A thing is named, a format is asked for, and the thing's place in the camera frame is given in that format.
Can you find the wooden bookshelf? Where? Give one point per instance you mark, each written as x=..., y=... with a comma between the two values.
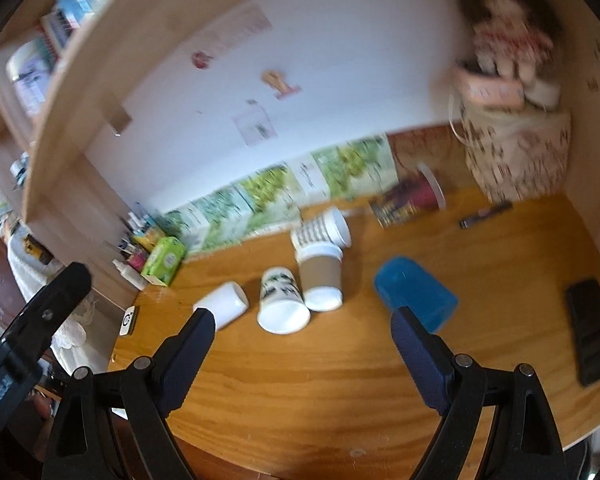
x=85, y=110

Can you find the row of books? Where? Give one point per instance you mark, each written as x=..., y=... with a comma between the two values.
x=65, y=15

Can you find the dark red printed cup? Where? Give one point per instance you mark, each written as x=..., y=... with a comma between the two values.
x=410, y=197

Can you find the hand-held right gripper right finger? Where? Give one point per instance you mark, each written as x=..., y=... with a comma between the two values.
x=422, y=360

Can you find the floral patterned box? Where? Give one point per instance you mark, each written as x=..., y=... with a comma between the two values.
x=520, y=155

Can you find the white paper note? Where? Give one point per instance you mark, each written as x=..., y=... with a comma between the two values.
x=254, y=124

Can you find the pink box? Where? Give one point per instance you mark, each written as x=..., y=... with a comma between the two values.
x=487, y=90

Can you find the small white bottle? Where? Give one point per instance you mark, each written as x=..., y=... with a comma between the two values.
x=130, y=275

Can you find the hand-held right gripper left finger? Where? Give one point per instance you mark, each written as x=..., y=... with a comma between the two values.
x=185, y=355

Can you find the orange wall sticker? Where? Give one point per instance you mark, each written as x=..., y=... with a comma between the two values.
x=280, y=85

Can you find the green tissue packet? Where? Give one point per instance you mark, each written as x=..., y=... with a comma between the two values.
x=165, y=260

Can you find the white cup with striped print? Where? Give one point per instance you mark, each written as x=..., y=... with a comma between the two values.
x=320, y=232

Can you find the black phone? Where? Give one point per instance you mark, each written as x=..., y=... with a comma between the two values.
x=590, y=330

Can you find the dark-haired doll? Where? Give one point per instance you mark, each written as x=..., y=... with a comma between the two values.
x=505, y=30

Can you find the paper cup with brown sleeve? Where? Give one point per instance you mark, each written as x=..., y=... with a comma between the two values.
x=320, y=275

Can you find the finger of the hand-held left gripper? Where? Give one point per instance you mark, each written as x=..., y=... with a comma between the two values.
x=50, y=310

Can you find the pink wall sticker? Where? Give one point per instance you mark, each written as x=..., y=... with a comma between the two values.
x=202, y=59

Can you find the white cup with dark print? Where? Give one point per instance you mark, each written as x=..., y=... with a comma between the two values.
x=282, y=305

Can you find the landscape print panel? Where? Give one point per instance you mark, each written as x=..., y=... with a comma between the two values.
x=280, y=190

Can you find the small white and black gadget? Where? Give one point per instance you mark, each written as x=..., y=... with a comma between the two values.
x=129, y=321

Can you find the plain white cup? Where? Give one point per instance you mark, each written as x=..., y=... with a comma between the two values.
x=227, y=300

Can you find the blue plastic cup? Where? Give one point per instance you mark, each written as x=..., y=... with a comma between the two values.
x=415, y=290

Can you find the cluster of small bottles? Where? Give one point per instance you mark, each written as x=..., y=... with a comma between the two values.
x=140, y=240

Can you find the black marker pen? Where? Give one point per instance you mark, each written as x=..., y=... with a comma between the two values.
x=485, y=215

